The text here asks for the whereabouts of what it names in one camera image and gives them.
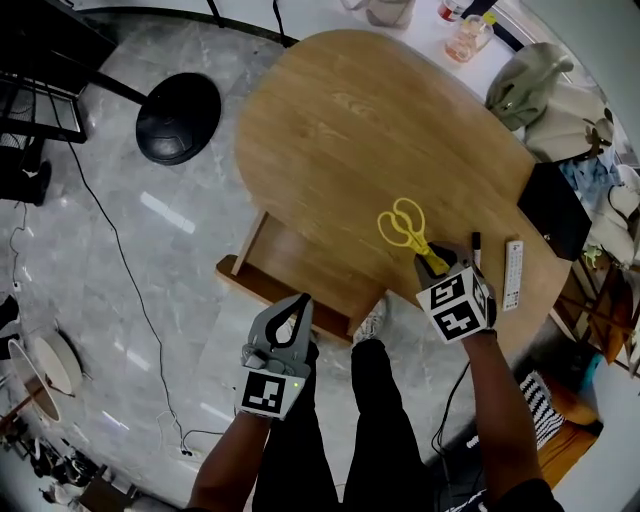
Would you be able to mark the black and white striped pillow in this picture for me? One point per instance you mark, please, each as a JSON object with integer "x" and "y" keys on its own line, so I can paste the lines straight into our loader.
{"x": 537, "y": 400}

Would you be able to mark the yellow plastic scissors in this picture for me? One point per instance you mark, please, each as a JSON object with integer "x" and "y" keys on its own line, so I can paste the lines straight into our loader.
{"x": 415, "y": 240}

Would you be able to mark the green bag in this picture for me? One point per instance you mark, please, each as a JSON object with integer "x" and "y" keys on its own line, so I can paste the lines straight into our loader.
{"x": 525, "y": 85}

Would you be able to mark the oval wooden table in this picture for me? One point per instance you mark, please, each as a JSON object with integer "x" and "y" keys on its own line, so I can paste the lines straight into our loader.
{"x": 325, "y": 125}

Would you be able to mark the white handbag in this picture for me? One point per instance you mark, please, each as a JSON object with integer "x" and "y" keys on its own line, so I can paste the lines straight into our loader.
{"x": 385, "y": 12}

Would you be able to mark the round white stool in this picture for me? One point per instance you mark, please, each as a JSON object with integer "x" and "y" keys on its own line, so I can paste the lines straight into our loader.
{"x": 55, "y": 365}

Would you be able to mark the white remote control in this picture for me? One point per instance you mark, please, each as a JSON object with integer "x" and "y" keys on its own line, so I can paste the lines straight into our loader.
{"x": 513, "y": 275}

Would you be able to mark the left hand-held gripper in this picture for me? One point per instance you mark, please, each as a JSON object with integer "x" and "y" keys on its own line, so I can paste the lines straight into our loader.
{"x": 262, "y": 392}

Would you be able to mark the person's right shoe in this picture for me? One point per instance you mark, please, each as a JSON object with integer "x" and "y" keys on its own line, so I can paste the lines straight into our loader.
{"x": 370, "y": 320}

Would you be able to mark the person's left forearm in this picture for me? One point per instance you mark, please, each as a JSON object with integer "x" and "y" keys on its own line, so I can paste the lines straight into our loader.
{"x": 230, "y": 460}

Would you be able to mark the small green toy pendant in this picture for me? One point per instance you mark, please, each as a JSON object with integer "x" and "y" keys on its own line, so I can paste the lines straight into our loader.
{"x": 594, "y": 256}

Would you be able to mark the black box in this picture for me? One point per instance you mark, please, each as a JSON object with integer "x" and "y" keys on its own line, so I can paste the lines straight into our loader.
{"x": 555, "y": 210}

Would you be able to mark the beige bag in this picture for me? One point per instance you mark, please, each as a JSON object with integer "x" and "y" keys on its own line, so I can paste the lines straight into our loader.
{"x": 565, "y": 125}

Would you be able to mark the wooden rack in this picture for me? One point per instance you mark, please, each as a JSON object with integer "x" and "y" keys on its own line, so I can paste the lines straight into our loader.
{"x": 590, "y": 320}

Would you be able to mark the clear bottle with orange liquid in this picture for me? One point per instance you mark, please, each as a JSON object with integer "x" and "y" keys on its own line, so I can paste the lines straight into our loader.
{"x": 467, "y": 42}

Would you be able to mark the brown wooden stick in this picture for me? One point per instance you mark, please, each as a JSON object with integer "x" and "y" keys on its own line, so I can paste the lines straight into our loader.
{"x": 25, "y": 402}

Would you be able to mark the white power strip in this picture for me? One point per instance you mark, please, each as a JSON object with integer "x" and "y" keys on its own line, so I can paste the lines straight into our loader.
{"x": 185, "y": 451}

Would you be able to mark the teal cloth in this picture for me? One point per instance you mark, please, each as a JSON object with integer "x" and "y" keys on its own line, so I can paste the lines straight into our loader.
{"x": 595, "y": 372}

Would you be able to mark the blue cloth bag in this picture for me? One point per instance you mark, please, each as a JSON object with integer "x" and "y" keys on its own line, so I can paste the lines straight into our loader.
{"x": 582, "y": 175}

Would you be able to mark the person's black trousers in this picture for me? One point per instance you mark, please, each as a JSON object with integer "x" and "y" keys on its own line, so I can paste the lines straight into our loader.
{"x": 380, "y": 425}

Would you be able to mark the black and white marker pen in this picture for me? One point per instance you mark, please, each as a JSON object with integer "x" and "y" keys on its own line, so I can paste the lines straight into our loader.
{"x": 477, "y": 247}

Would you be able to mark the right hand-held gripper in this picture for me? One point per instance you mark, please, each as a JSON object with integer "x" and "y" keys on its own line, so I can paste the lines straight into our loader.
{"x": 457, "y": 310}

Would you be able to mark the red-capped bottle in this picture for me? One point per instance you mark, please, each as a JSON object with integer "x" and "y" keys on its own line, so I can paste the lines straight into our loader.
{"x": 452, "y": 10}

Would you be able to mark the person's right forearm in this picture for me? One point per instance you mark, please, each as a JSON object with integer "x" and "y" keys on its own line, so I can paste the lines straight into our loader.
{"x": 500, "y": 410}

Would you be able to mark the orange chair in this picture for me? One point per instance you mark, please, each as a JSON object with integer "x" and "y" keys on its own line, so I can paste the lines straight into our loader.
{"x": 565, "y": 450}

